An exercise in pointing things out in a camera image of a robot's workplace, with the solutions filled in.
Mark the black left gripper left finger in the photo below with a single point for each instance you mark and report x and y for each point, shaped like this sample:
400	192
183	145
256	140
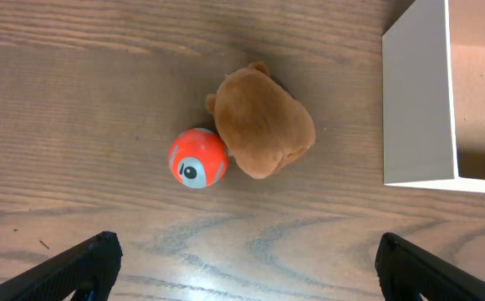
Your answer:
86	272

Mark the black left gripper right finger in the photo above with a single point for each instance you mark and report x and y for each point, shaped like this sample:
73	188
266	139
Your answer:
407	272

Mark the orange ball with eye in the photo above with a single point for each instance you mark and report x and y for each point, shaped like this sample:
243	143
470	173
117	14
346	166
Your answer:
198	158

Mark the brown plush toy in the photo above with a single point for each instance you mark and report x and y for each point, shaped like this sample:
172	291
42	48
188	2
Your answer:
262	125

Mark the white cardboard box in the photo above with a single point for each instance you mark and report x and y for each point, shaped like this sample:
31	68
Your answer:
434	96

